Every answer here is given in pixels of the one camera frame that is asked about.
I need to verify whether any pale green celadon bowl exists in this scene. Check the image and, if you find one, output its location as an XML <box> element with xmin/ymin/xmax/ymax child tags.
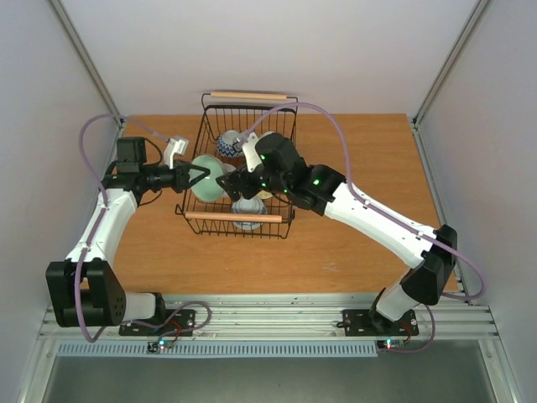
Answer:
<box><xmin>191</xmin><ymin>154</ymin><xmax>236</xmax><ymax>202</ymax></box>

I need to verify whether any red patterned bowl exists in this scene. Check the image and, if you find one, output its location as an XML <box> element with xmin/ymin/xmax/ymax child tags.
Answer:
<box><xmin>216</xmin><ymin>130</ymin><xmax>243</xmax><ymax>159</ymax></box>

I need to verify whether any white bowl with brown diamonds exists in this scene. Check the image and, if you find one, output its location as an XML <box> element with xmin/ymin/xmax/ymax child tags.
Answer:
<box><xmin>258</xmin><ymin>131</ymin><xmax>276</xmax><ymax>140</ymax></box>

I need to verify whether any teal yellow sun bowl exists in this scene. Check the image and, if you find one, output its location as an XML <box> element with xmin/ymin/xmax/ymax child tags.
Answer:
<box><xmin>256</xmin><ymin>191</ymin><xmax>274</xmax><ymax>200</ymax></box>

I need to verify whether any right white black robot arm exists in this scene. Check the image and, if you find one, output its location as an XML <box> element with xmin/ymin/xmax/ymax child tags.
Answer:
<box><xmin>216</xmin><ymin>130</ymin><xmax>457</xmax><ymax>334</ymax></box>

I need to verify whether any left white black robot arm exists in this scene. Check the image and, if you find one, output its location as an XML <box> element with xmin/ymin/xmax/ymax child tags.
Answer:
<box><xmin>45</xmin><ymin>137</ymin><xmax>210</xmax><ymax>334</ymax></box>

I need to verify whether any left circuit board with leds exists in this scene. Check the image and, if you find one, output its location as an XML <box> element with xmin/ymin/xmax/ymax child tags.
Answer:
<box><xmin>146</xmin><ymin>340</ymin><xmax>175</xmax><ymax>354</ymax></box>

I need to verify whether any circuit board with leds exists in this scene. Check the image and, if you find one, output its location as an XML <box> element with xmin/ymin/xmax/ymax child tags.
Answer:
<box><xmin>377</xmin><ymin>338</ymin><xmax>407</xmax><ymax>351</ymax></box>
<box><xmin>146</xmin><ymin>340</ymin><xmax>175</xmax><ymax>354</ymax></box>

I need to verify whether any right circuit board with leds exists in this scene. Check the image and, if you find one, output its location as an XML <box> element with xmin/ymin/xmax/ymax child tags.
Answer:
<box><xmin>377</xmin><ymin>338</ymin><xmax>407</xmax><ymax>351</ymax></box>

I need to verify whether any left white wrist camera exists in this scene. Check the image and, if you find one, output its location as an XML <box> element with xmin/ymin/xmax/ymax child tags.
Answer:
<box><xmin>163</xmin><ymin>136</ymin><xmax>189</xmax><ymax>169</ymax></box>

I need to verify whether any black wire dish rack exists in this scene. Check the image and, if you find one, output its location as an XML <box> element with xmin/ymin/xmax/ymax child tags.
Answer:
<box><xmin>175</xmin><ymin>91</ymin><xmax>298</xmax><ymax>239</ymax></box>

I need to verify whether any aluminium rail frame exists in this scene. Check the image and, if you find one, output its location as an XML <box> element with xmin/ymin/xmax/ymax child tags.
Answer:
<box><xmin>38</xmin><ymin>292</ymin><xmax>501</xmax><ymax>340</ymax></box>

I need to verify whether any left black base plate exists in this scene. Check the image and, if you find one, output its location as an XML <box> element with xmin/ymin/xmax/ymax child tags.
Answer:
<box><xmin>118</xmin><ymin>309</ymin><xmax>196</xmax><ymax>337</ymax></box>

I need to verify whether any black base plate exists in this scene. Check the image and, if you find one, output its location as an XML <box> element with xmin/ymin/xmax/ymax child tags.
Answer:
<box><xmin>336</xmin><ymin>309</ymin><xmax>420</xmax><ymax>338</ymax></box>
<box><xmin>118</xmin><ymin>309</ymin><xmax>196</xmax><ymax>337</ymax></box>

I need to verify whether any left aluminium corner post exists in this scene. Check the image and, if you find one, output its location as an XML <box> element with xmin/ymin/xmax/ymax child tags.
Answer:
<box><xmin>46</xmin><ymin>0</ymin><xmax>119</xmax><ymax>114</ymax></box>

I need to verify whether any aluminium corner post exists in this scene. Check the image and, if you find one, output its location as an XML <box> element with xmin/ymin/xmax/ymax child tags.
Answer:
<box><xmin>410</xmin><ymin>0</ymin><xmax>493</xmax><ymax>127</ymax></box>
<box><xmin>46</xmin><ymin>0</ymin><xmax>119</xmax><ymax>114</ymax></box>

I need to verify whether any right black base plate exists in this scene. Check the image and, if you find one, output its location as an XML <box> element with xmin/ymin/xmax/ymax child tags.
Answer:
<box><xmin>336</xmin><ymin>309</ymin><xmax>420</xmax><ymax>338</ymax></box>

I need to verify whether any grey slotted cable duct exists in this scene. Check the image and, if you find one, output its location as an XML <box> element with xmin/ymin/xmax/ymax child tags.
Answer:
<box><xmin>56</xmin><ymin>340</ymin><xmax>378</xmax><ymax>359</ymax></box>

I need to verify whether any right aluminium corner post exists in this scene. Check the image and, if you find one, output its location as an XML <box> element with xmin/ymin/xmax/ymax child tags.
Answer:
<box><xmin>410</xmin><ymin>0</ymin><xmax>493</xmax><ymax>127</ymax></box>

